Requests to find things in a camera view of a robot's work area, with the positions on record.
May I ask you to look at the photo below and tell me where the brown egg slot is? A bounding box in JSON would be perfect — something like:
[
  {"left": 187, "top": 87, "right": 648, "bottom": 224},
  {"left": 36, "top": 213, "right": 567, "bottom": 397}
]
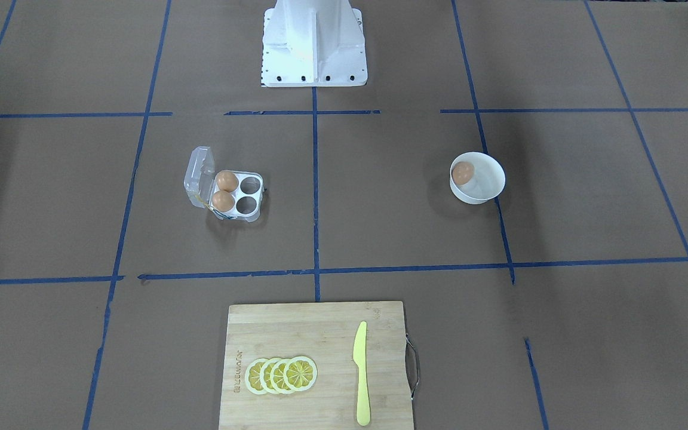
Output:
[
  {"left": 211, "top": 190, "right": 235, "bottom": 213},
  {"left": 215, "top": 170, "right": 239, "bottom": 193}
]

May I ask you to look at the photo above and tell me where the brown egg rear slot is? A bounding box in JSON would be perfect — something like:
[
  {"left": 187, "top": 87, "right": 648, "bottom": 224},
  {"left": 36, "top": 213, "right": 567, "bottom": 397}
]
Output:
[{"left": 215, "top": 170, "right": 239, "bottom": 193}]

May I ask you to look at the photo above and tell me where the bamboo cutting board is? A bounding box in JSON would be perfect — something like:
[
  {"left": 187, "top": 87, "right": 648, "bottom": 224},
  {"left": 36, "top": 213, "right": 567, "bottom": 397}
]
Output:
[{"left": 219, "top": 300, "right": 414, "bottom": 429}]

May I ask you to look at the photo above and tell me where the yellow plastic knife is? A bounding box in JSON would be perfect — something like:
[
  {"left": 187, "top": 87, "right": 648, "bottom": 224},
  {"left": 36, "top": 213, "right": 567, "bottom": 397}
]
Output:
[{"left": 352, "top": 321, "right": 371, "bottom": 427}]

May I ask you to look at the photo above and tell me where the white round bowl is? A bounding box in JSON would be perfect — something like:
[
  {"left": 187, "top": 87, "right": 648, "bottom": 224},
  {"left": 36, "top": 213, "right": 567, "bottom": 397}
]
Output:
[{"left": 449, "top": 152, "right": 506, "bottom": 205}]

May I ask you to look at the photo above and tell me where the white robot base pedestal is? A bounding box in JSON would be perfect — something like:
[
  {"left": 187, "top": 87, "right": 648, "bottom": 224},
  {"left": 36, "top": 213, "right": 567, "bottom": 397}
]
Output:
[{"left": 260, "top": 1, "right": 368, "bottom": 88}]

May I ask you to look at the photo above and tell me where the clear plastic egg box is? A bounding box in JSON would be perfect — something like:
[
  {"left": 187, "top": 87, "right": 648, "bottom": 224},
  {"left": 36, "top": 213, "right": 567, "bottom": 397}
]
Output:
[{"left": 183, "top": 146, "right": 265, "bottom": 223}]

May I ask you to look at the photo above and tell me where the brown egg front slot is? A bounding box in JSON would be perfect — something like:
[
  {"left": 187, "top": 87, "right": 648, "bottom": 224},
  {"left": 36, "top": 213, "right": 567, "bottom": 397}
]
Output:
[{"left": 211, "top": 190, "right": 235, "bottom": 213}]

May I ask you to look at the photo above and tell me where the brown egg from bowl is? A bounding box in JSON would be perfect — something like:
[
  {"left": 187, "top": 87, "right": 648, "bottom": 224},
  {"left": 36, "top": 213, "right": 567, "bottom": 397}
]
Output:
[{"left": 451, "top": 161, "right": 475, "bottom": 187}]

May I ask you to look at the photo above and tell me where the lemon slice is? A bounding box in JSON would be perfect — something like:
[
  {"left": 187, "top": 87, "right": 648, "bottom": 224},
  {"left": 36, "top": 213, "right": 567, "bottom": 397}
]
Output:
[
  {"left": 285, "top": 356, "right": 318, "bottom": 392},
  {"left": 269, "top": 358, "right": 292, "bottom": 394},
  {"left": 245, "top": 358, "right": 268, "bottom": 395},
  {"left": 259, "top": 357, "right": 281, "bottom": 394}
]

